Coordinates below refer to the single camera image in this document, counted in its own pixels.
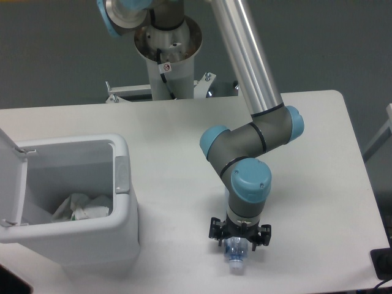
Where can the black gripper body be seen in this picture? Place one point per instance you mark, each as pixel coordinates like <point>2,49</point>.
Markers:
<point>251,233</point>

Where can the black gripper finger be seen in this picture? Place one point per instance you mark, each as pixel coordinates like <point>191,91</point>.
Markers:
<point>218,230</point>
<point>261,236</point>

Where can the crushed clear plastic bottle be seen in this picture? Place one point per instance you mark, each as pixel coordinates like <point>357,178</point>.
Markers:
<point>235,253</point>

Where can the white paper carton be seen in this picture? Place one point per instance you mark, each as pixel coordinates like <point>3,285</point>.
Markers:
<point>100,206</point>

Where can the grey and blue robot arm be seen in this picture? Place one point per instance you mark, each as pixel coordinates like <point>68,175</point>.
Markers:
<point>234,154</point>

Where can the white plastic trash can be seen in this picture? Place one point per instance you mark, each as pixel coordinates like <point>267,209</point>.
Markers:
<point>93,165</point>

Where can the white trash can lid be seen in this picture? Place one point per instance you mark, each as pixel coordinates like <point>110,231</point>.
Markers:
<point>14,167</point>

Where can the black device at right edge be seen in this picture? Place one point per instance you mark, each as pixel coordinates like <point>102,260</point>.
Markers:
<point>381,259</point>

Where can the crumpled paper inside bin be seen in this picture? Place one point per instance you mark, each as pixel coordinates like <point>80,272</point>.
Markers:
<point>72,208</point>

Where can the dark object bottom left corner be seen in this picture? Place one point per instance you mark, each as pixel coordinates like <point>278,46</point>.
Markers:
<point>12,284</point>

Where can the white metal base frame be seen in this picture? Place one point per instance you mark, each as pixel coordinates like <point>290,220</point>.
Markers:
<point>206,87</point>

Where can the white frame at right edge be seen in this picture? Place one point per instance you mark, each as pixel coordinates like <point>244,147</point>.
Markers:
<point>381,136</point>

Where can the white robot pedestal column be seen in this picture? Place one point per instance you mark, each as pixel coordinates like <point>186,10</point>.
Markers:
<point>169,55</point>

